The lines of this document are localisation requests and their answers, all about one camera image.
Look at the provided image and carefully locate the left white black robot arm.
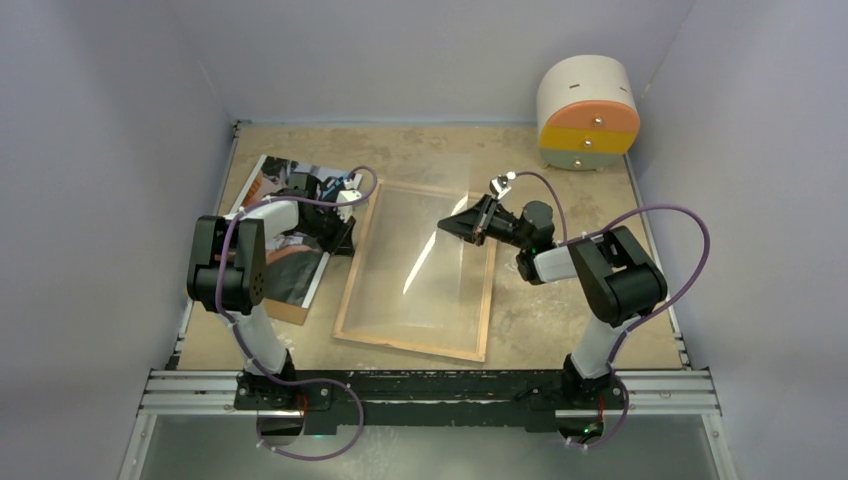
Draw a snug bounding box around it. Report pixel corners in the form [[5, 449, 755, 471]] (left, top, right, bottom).
[[186, 168, 368, 409]]

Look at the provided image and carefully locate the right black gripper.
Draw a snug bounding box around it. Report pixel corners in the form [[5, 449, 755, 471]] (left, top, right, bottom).
[[437, 194, 530, 250]]

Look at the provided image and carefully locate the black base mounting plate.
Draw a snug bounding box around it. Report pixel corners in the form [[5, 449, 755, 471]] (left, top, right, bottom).
[[234, 369, 625, 437]]

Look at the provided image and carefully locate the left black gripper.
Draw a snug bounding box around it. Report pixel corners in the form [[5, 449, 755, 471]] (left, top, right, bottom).
[[292, 207, 356, 259]]

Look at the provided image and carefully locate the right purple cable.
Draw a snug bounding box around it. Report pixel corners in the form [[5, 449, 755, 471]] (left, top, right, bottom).
[[506, 170, 711, 452]]

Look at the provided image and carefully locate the printed photo sheet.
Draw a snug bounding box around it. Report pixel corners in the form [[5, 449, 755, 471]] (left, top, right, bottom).
[[231, 155, 363, 311]]

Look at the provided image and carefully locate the purple cable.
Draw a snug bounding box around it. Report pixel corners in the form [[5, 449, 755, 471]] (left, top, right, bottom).
[[506, 170, 711, 452], [214, 165, 380, 462]]

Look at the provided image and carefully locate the round mini drawer cabinet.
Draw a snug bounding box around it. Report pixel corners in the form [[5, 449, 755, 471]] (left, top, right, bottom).
[[536, 55, 640, 171]]

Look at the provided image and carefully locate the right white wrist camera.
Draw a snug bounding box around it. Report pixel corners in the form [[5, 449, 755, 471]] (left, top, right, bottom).
[[489, 171, 517, 201]]

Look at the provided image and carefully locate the aluminium rail bar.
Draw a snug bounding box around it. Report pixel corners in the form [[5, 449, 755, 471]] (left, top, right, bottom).
[[140, 370, 721, 416]]

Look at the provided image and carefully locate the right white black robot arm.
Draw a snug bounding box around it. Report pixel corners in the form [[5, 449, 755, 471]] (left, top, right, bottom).
[[437, 194, 668, 407]]

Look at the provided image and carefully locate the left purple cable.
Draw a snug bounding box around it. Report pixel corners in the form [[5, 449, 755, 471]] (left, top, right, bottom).
[[214, 165, 380, 462]]

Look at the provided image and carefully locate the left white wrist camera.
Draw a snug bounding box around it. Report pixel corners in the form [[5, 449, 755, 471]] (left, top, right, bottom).
[[336, 180, 363, 208]]

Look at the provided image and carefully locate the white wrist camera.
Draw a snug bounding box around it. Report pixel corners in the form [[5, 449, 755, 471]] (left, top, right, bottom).
[[336, 180, 363, 208], [489, 171, 517, 201]]

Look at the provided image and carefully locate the wooden picture frame with glass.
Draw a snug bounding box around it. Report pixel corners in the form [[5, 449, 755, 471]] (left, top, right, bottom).
[[333, 181, 496, 362]]

